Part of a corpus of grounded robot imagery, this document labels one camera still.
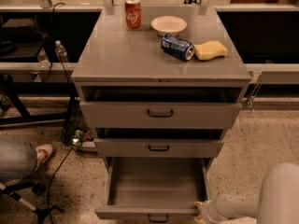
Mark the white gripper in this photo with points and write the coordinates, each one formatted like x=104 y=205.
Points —
x=207 y=211

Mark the grey bottom drawer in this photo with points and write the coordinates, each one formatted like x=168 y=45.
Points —
x=155 y=190

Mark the grey drawer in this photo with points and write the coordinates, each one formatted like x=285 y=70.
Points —
x=158 y=143
x=160 y=107
x=155 y=190

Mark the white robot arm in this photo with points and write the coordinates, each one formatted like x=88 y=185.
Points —
x=278 y=201

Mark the grey middle drawer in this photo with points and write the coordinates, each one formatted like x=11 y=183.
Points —
x=158 y=143

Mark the grey drawer cabinet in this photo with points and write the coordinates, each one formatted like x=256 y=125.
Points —
x=120 y=57

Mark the grey top drawer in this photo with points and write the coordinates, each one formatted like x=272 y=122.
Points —
x=160 y=107

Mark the green bottle on floor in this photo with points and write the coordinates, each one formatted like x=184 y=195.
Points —
x=77 y=138

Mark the yellow sponge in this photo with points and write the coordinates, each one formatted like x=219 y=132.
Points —
x=210 y=50

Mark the black office chair base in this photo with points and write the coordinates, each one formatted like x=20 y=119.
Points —
x=38 y=189

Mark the blue soda can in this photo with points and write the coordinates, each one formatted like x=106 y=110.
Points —
x=177 y=47

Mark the white red sneaker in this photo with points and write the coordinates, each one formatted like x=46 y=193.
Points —
x=43 y=153

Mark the white bowl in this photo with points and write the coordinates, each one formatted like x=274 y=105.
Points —
x=168 y=25

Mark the person leg in jeans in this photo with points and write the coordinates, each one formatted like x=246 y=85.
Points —
x=17 y=159

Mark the clear water bottle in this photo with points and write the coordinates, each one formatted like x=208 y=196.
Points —
x=61 y=52

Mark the red soda can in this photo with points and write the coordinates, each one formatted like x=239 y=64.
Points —
x=133 y=13

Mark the black side table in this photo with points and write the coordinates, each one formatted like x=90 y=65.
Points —
x=29 y=63

